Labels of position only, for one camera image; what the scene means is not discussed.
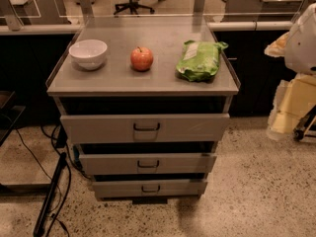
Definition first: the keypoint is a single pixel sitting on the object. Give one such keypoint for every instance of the grey top drawer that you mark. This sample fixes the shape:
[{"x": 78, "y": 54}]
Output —
[{"x": 144, "y": 128}]

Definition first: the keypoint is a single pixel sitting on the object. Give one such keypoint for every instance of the grey drawer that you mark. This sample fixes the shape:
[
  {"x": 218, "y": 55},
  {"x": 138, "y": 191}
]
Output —
[
  {"x": 144, "y": 128},
  {"x": 151, "y": 188},
  {"x": 153, "y": 163}
]

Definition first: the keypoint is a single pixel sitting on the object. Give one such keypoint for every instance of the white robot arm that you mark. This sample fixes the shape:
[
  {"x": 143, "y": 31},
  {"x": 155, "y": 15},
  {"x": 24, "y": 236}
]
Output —
[{"x": 294, "y": 99}]

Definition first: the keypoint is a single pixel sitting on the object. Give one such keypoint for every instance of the grey middle drawer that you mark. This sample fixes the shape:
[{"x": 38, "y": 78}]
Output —
[{"x": 153, "y": 163}]

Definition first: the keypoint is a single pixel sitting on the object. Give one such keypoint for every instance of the grey bottom drawer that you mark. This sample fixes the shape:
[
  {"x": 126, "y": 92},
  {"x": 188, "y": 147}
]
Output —
[{"x": 151, "y": 188}]

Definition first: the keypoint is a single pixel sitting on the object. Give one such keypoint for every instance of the red apple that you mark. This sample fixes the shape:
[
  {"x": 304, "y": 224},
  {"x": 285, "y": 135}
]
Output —
[{"x": 141, "y": 58}]

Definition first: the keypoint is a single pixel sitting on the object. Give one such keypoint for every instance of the green snack bag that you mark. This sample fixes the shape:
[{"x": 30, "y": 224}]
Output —
[{"x": 200, "y": 60}]

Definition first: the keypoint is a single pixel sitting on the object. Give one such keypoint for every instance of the white ceramic bowl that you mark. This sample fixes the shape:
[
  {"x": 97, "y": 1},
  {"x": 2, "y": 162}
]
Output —
[{"x": 88, "y": 54}]

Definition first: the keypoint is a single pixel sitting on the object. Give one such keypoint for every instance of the black floor bar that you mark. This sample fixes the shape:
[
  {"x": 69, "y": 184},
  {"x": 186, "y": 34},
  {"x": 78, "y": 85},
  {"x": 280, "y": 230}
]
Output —
[{"x": 39, "y": 228}]

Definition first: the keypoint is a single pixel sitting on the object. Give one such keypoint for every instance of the black office chair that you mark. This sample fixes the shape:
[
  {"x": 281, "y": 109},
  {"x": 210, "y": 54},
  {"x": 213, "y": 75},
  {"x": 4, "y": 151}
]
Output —
[{"x": 132, "y": 6}]

